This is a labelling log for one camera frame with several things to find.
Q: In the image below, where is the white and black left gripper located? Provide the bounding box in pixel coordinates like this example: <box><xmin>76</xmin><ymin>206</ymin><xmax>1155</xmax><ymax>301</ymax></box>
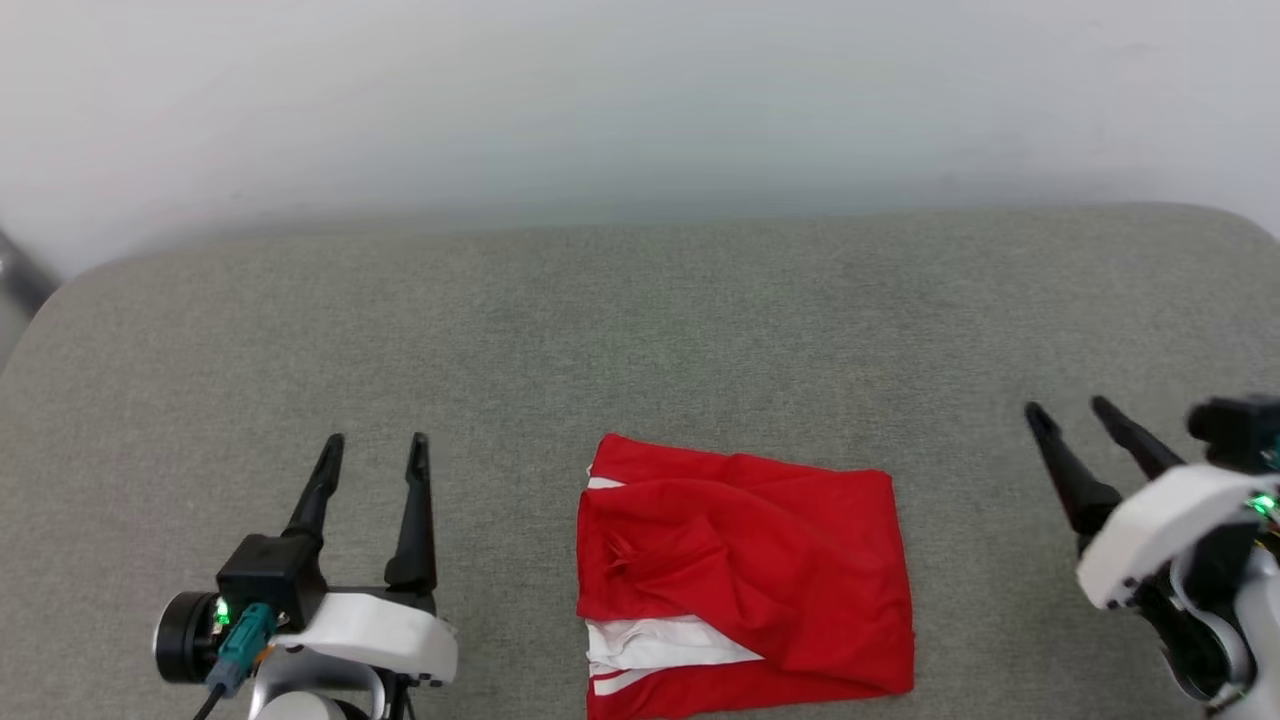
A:
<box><xmin>153</xmin><ymin>432</ymin><xmax>460</xmax><ymax>693</ymax></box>

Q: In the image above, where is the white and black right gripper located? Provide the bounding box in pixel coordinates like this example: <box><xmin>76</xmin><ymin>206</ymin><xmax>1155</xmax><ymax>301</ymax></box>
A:
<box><xmin>1024</xmin><ymin>395</ymin><xmax>1268</xmax><ymax>691</ymax></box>

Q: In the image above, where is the red and white basketball jersey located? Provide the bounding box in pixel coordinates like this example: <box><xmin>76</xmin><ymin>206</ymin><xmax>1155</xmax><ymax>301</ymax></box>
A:
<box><xmin>576</xmin><ymin>432</ymin><xmax>916</xmax><ymax>720</ymax></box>

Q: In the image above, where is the grey fabric sofa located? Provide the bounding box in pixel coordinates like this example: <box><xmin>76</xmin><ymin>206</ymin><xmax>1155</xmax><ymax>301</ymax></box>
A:
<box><xmin>0</xmin><ymin>203</ymin><xmax>1280</xmax><ymax>720</ymax></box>

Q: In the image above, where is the grey metal pole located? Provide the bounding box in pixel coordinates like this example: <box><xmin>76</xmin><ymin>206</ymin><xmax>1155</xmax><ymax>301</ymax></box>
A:
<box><xmin>0</xmin><ymin>228</ymin><xmax>59</xmax><ymax>321</ymax></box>

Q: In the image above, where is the teal cable connector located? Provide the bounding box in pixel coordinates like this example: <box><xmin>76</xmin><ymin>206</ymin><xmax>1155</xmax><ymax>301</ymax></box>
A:
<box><xmin>205</xmin><ymin>603</ymin><xmax>279</xmax><ymax>698</ymax></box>

